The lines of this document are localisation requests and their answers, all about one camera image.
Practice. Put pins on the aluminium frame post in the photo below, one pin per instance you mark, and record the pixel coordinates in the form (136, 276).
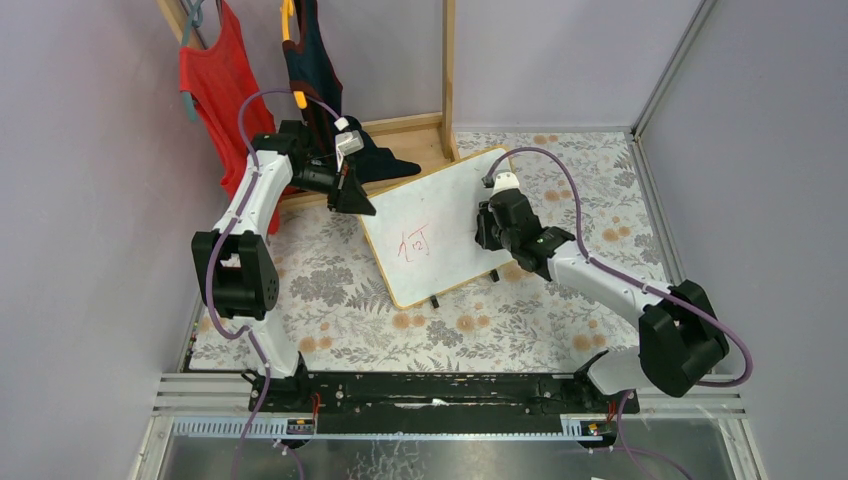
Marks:
(684, 45)

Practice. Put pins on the floral table mat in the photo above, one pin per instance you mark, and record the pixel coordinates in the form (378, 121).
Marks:
(335, 307)

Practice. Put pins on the yellow clothes hanger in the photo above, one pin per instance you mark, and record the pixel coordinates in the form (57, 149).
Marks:
(287, 12)

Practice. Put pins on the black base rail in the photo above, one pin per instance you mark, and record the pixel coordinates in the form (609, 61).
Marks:
(375, 403)

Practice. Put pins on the whiteboard with yellow frame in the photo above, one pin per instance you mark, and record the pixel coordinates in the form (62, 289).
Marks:
(423, 233)

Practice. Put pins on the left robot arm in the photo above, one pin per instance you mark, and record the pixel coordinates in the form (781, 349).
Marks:
(237, 277)

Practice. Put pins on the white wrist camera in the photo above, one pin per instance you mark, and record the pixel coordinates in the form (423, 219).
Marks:
(504, 181)
(347, 143)

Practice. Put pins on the teal clothes hanger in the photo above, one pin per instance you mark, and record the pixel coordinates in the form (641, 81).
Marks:
(194, 19)

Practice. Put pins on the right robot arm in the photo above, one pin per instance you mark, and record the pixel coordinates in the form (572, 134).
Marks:
(676, 346)

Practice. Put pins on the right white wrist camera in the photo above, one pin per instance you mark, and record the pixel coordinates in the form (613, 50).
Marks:
(504, 181)

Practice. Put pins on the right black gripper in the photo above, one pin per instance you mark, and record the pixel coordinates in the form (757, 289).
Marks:
(495, 229)

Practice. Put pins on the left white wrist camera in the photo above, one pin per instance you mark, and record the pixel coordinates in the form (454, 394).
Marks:
(347, 143)

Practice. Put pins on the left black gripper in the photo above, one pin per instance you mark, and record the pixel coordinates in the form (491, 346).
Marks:
(340, 187)

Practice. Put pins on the red mesh tank top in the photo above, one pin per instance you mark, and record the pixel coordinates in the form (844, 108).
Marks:
(221, 80)

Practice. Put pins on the navy tank top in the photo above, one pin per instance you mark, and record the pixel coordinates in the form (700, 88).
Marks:
(324, 93)

